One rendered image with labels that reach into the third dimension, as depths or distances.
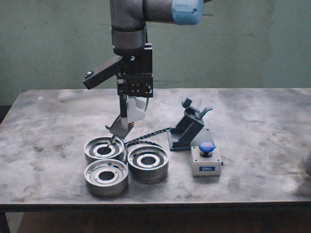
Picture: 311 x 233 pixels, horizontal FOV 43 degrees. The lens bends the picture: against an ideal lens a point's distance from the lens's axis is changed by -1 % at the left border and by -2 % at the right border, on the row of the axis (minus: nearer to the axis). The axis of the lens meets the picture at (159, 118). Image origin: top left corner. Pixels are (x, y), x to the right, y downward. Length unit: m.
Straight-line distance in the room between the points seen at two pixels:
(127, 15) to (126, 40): 0.05
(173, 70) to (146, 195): 1.77
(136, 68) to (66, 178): 0.34
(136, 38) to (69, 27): 1.77
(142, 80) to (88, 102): 0.51
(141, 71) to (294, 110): 0.64
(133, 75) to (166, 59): 1.74
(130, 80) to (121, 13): 0.15
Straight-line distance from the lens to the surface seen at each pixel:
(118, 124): 0.98
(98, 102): 1.38
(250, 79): 2.78
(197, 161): 1.01
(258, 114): 1.33
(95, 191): 0.97
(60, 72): 2.75
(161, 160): 1.04
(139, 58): 0.90
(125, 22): 0.85
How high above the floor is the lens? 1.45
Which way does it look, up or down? 31 degrees down
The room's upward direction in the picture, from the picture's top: straight up
